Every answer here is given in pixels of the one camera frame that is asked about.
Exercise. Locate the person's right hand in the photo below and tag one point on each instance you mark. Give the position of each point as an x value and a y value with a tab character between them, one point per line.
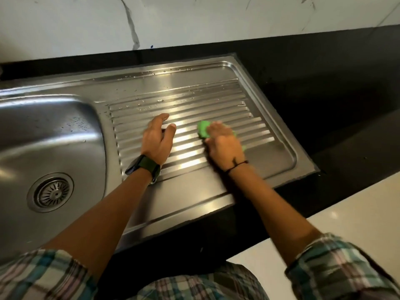
222	148

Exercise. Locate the person's left hand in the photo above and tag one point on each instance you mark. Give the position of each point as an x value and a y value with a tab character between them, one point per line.
155	143

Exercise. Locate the person's right fingers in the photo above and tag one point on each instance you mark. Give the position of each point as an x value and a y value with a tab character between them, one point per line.
215	129

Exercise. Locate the person's left thumb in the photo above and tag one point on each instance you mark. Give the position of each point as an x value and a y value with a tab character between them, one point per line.
170	132

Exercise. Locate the green scrub sponge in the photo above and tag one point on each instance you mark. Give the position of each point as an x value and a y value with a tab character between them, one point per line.
204	128

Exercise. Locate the person's left forearm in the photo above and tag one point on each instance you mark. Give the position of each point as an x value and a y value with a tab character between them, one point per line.
106	215

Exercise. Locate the person's right forearm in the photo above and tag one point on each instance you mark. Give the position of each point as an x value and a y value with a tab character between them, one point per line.
272	212

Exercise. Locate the stainless steel sink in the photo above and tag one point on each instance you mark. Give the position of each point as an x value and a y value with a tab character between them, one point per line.
137	143

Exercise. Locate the dark green wristwatch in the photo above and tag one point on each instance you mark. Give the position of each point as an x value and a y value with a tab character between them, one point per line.
144	165

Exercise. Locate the round sink drain strainer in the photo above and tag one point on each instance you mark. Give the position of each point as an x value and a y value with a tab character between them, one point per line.
50	192

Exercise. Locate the plaid shirt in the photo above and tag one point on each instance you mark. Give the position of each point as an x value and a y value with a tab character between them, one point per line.
193	274

